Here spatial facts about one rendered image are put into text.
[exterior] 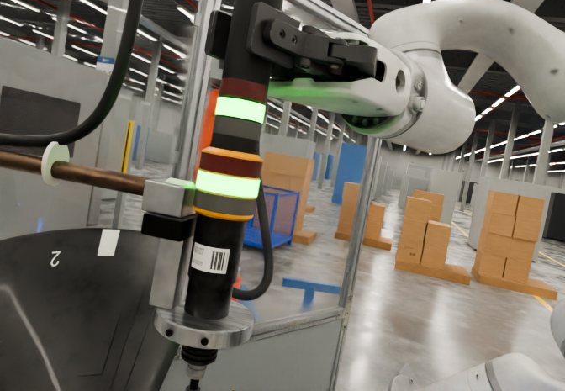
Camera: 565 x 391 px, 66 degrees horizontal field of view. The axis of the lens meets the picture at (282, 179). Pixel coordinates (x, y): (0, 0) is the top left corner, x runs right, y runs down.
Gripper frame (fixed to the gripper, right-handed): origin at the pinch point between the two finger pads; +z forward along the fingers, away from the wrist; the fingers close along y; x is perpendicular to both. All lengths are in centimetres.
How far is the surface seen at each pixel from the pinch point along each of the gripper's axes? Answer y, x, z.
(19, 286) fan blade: 21.2, -24.5, 5.8
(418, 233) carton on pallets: 310, -95, -680
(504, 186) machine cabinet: 340, 19, -1170
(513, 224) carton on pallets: 198, -51, -789
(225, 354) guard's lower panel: 70, -69, -68
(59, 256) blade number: 20.9, -21.5, 2.7
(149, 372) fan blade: 7.6, -28.2, -1.2
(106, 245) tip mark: 19.0, -20.0, -1.1
